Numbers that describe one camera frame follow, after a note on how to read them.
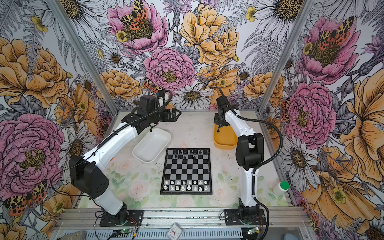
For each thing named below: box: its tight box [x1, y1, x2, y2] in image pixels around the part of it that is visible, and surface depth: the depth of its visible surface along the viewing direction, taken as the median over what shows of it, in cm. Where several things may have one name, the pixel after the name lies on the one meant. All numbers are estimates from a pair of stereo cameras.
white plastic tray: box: [132, 128, 172, 163], surface depth 100 cm
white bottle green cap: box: [272, 180, 290, 196], surface depth 77 cm
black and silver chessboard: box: [160, 148, 213, 196], surface depth 89 cm
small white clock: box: [166, 222, 183, 240], surface depth 70 cm
